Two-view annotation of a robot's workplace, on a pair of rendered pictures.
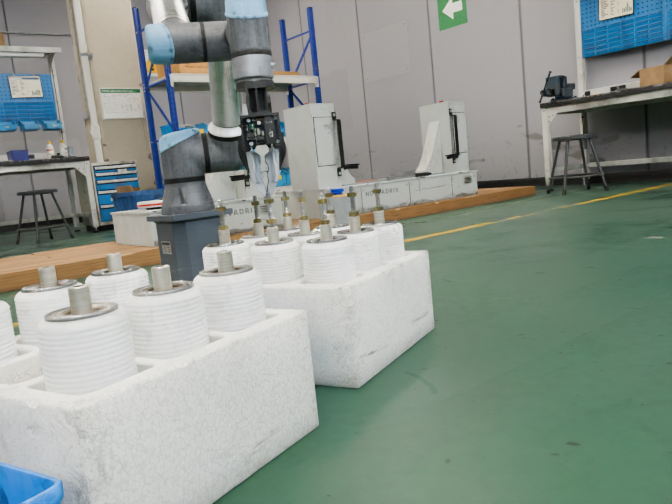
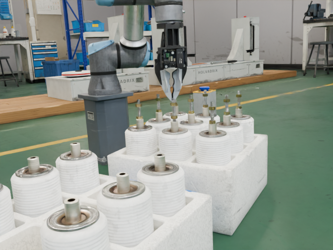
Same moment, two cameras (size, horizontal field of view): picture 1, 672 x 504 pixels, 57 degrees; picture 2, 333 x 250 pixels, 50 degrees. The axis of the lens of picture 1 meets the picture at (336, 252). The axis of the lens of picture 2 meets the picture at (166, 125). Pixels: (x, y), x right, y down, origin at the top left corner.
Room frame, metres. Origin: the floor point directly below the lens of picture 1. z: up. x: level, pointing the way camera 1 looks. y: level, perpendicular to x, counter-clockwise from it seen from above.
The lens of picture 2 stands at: (0.19, 0.14, 0.49)
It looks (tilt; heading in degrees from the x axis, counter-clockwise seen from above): 12 degrees down; 0
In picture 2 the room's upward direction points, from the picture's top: 3 degrees counter-clockwise
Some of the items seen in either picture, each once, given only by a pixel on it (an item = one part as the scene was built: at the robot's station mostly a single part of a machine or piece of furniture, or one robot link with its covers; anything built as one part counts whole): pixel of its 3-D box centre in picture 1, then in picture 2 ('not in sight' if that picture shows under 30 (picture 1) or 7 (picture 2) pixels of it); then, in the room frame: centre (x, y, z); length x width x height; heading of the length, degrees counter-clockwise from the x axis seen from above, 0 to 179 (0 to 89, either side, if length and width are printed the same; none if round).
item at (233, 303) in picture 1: (234, 334); (162, 211); (0.87, 0.16, 0.16); 0.10 x 0.10 x 0.18
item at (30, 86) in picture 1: (25, 86); not in sight; (6.59, 2.99, 1.54); 0.32 x 0.02 x 0.25; 129
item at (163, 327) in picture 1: (173, 359); (127, 237); (0.77, 0.22, 0.16); 0.10 x 0.10 x 0.18
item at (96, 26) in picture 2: (187, 133); (88, 26); (6.51, 1.39, 0.89); 0.50 x 0.38 x 0.21; 40
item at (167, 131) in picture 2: (274, 242); (174, 131); (1.19, 0.12, 0.25); 0.08 x 0.08 x 0.01
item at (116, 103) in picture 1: (122, 103); (48, 5); (7.36, 2.27, 1.38); 0.49 x 0.02 x 0.35; 129
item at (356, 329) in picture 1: (313, 309); (193, 170); (1.30, 0.06, 0.09); 0.39 x 0.39 x 0.18; 61
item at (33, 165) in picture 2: (48, 278); (33, 165); (0.90, 0.42, 0.26); 0.02 x 0.02 x 0.03
